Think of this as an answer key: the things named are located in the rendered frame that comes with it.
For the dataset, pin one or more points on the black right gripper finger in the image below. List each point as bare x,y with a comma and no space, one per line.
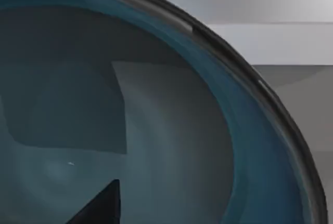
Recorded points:
105,205

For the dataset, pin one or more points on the blue-grey bowl with dark rim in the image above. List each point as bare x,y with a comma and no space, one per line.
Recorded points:
166,120

